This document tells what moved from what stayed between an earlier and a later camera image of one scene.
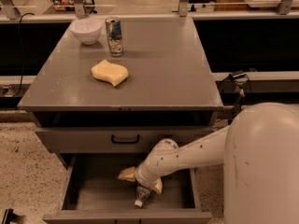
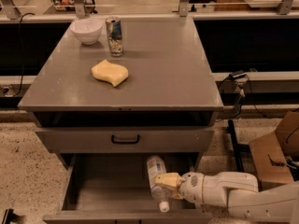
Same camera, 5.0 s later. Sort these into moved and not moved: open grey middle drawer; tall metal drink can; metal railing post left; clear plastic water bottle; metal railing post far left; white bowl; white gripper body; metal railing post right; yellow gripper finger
Moved: clear plastic water bottle; yellow gripper finger; white gripper body
Not moved: metal railing post far left; tall metal drink can; metal railing post left; metal railing post right; white bowl; open grey middle drawer
